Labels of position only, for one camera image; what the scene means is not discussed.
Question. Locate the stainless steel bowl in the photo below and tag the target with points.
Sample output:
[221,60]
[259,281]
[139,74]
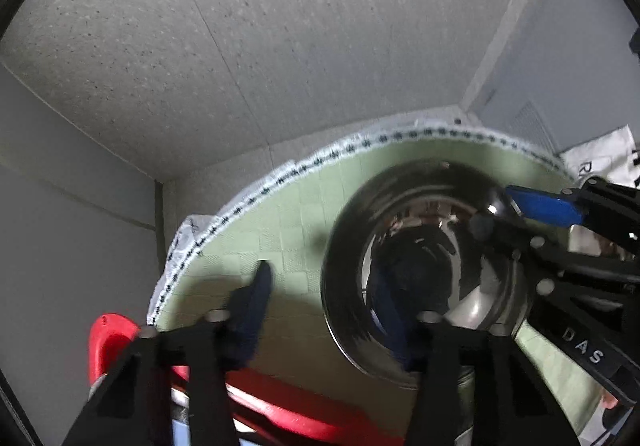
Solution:
[450,271]

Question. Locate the grey wall vent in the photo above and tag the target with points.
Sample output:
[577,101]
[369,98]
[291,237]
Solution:
[534,125]

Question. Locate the person's right hand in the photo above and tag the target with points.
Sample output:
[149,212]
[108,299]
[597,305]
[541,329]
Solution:
[610,408]

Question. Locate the white patterned tablecloth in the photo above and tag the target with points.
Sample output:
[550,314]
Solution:
[280,175]

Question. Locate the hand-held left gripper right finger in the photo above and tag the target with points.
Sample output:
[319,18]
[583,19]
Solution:
[400,331]

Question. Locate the green round tablecloth table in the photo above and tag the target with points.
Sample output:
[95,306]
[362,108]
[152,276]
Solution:
[290,236]

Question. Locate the red plastic basin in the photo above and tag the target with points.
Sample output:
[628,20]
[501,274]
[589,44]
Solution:
[280,406]

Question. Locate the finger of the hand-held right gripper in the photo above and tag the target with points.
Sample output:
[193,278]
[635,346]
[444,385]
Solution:
[487,228]
[542,212]

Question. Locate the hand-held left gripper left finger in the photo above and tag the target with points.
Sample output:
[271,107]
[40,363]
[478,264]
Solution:
[256,298]

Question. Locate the white printed bag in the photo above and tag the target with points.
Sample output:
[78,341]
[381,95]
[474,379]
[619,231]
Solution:
[607,158]

